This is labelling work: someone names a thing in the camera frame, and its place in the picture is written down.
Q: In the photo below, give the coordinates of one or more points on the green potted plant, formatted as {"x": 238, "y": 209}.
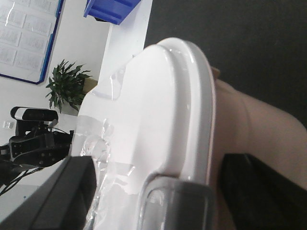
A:
{"x": 66, "y": 86}

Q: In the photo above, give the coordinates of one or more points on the white plastic bin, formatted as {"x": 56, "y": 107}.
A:
{"x": 158, "y": 129}

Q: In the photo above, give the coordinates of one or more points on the blue framed whiteboard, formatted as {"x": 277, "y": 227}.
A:
{"x": 27, "y": 33}

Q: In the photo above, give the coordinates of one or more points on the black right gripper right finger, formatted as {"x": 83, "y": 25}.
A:
{"x": 259, "y": 198}

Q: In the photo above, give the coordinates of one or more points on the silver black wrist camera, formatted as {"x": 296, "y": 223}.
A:
{"x": 29, "y": 116}

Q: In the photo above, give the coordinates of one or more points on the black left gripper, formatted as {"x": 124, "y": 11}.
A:
{"x": 43, "y": 150}

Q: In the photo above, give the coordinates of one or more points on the blue plastic bin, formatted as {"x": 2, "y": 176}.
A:
{"x": 112, "y": 11}

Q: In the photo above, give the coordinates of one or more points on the black fabric mat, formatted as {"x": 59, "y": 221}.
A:
{"x": 260, "y": 46}

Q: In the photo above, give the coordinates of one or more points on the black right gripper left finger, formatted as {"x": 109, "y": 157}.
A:
{"x": 61, "y": 203}

